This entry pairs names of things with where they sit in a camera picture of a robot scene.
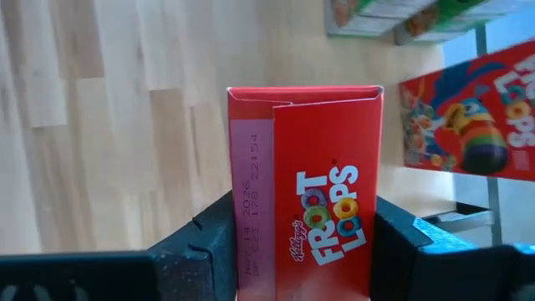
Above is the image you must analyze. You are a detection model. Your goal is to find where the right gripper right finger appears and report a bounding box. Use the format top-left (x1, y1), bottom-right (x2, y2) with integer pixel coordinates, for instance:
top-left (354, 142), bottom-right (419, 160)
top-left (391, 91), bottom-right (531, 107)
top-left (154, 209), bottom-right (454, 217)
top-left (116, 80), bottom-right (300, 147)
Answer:
top-left (369, 195), bottom-right (535, 301)

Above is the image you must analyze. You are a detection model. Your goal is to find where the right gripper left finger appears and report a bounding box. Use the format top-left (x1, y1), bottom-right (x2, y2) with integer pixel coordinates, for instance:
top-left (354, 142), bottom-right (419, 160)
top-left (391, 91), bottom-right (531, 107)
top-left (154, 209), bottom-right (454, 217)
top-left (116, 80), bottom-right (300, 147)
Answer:
top-left (0, 190), bottom-right (237, 301)

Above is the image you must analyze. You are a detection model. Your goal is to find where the red Froot Loops cereal box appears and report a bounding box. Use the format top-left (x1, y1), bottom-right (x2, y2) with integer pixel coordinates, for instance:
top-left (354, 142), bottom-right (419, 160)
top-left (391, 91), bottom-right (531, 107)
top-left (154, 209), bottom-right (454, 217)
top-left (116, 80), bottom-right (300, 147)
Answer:
top-left (227, 85), bottom-right (385, 301)
top-left (399, 39), bottom-right (535, 183)

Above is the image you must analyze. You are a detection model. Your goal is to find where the green Apple Jacks cereal box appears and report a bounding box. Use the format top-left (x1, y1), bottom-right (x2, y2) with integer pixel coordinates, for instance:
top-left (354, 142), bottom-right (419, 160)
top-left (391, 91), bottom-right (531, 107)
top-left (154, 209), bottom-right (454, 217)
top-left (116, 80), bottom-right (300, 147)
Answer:
top-left (392, 0), bottom-right (535, 46)
top-left (324, 0), bottom-right (444, 38)

